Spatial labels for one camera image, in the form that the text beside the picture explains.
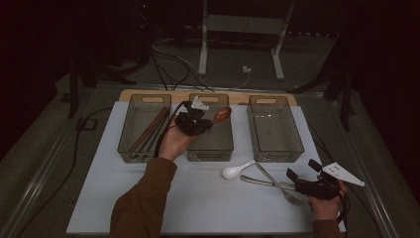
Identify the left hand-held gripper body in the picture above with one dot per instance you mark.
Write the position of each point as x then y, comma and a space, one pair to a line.
189, 122

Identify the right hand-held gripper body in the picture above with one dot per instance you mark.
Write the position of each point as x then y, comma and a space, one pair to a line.
322, 190

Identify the smoky transparent plastic bin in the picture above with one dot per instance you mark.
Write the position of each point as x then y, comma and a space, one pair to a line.
138, 125
274, 142
214, 142

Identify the brown wooden spoon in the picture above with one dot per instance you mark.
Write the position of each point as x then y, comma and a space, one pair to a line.
223, 114

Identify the white ceramic spoon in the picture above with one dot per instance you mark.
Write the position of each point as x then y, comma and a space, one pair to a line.
230, 173

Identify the person's right hand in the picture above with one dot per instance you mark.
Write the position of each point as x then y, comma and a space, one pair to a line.
327, 210

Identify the person's left hand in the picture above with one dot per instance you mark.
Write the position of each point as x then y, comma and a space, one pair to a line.
175, 142

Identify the metal fork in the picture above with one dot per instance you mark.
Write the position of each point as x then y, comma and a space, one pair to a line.
293, 198

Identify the metal table knife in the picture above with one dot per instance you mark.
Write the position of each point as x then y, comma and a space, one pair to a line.
252, 180

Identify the white plug adapter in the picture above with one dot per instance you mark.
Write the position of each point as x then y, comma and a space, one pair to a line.
246, 69

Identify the black tripod stand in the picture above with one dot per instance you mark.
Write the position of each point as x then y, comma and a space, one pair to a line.
346, 105

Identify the white metal stand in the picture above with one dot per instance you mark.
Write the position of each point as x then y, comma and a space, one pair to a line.
203, 49

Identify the white table mat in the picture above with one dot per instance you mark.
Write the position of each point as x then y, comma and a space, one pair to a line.
214, 205

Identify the dark square floor plate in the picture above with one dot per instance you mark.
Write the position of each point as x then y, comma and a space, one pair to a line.
87, 124

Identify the aluminium floor rail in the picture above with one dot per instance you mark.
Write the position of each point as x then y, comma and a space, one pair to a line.
369, 195
39, 178

